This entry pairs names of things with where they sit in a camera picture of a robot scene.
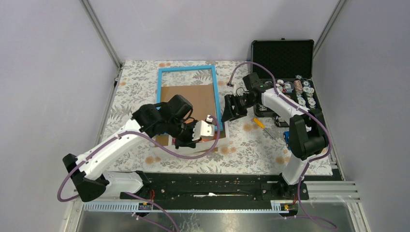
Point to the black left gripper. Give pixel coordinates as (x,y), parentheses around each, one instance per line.
(188,142)

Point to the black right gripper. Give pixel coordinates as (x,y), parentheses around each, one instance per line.
(228,113)

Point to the brown fibreboard backing panel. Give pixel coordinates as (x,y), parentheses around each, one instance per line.
(202,99)

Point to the yellow handled screwdriver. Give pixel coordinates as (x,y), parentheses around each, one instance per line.
(262,126)

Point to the hot air balloon photo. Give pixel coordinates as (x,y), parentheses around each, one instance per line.
(221,141)

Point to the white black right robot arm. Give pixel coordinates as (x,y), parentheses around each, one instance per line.
(308,137)

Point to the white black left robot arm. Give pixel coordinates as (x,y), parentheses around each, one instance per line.
(88,171)

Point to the floral tablecloth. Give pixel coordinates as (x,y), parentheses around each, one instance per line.
(249,149)

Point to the blue yellow toy car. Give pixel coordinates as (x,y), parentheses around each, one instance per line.
(286,137)

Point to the black poker chip case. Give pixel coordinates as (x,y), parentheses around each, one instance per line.
(289,60)

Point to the brown poker chip stack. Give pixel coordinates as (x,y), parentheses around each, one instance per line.
(298,86)

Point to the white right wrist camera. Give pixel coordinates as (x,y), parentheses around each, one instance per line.
(232,88)

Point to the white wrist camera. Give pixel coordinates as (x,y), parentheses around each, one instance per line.
(232,88)
(204,129)

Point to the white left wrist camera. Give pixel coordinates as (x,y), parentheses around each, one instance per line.
(204,129)

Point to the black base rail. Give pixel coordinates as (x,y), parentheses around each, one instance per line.
(212,202)

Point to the white slotted cable duct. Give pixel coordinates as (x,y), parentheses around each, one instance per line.
(143,207)

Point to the aluminium frame rails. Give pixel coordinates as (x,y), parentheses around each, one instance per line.
(325,191)

